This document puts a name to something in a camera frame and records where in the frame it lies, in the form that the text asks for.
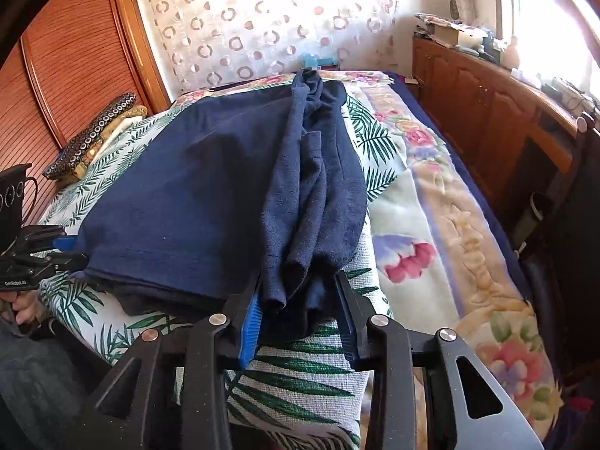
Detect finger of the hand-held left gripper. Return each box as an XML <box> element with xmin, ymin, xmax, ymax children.
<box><xmin>28</xmin><ymin>252</ymin><xmax>90</xmax><ymax>273</ymax></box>
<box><xmin>9</xmin><ymin>225</ymin><xmax>77</xmax><ymax>250</ymax></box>

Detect black dotted cushion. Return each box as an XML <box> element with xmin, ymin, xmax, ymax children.
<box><xmin>42</xmin><ymin>93</ymin><xmax>138</xmax><ymax>180</ymax></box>

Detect open cardboard box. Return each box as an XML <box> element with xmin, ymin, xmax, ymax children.
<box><xmin>436</xmin><ymin>25</ymin><xmax>488</xmax><ymax>50</ymax></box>

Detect floral palm-leaf blanket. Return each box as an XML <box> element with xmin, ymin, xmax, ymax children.
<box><xmin>37</xmin><ymin>69</ymin><xmax>563</xmax><ymax>450</ymax></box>

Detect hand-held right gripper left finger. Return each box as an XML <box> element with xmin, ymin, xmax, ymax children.
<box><xmin>66</xmin><ymin>276</ymin><xmax>262</xmax><ymax>450</ymax></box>

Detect black metal ornamental rack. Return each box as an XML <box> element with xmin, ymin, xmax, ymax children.
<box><xmin>0</xmin><ymin>164</ymin><xmax>37</xmax><ymax>227</ymax></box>

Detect bright window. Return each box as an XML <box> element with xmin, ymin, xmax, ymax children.
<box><xmin>492</xmin><ymin>0</ymin><xmax>600</xmax><ymax>99</ymax></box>

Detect clutter of small household things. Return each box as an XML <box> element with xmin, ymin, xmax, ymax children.
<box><xmin>415</xmin><ymin>12</ymin><xmax>600</xmax><ymax>118</ymax></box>

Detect yellow-green cushion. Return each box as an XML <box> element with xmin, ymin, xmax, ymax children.
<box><xmin>77</xmin><ymin>105</ymin><xmax>148</xmax><ymax>176</ymax></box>

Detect person's grey trousers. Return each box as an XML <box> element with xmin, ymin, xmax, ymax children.
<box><xmin>0</xmin><ymin>319</ymin><xmax>123</xmax><ymax>450</ymax></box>

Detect black cylinder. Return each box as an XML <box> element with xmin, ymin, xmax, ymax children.
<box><xmin>513</xmin><ymin>190</ymin><xmax>551</xmax><ymax>245</ymax></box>

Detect wooden louvred wardrobe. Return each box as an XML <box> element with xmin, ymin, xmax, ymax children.
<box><xmin>0</xmin><ymin>0</ymin><xmax>172</xmax><ymax>226</ymax></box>

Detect wooden sideboard cabinet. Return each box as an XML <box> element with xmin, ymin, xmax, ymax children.
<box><xmin>412</xmin><ymin>35</ymin><xmax>600</xmax><ymax>207</ymax></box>

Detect navy t-shirt with orange print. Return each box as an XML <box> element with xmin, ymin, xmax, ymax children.
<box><xmin>75</xmin><ymin>69</ymin><xmax>369</xmax><ymax>343</ymax></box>

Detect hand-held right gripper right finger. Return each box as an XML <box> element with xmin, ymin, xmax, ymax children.
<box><xmin>334</xmin><ymin>273</ymin><xmax>545</xmax><ymax>450</ymax></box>

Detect ring-patterned sheer curtain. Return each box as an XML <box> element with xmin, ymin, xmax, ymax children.
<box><xmin>136</xmin><ymin>0</ymin><xmax>413</xmax><ymax>97</ymax></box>

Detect navy bed sheet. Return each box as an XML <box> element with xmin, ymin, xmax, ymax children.
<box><xmin>384</xmin><ymin>72</ymin><xmax>540</xmax><ymax>301</ymax></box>

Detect person's left hand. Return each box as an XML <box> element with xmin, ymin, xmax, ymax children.
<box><xmin>10</xmin><ymin>291</ymin><xmax>50</xmax><ymax>331</ymax></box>

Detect turquoise plastic object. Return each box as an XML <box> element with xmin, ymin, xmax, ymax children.
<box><xmin>300</xmin><ymin>52</ymin><xmax>336</xmax><ymax>70</ymax></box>

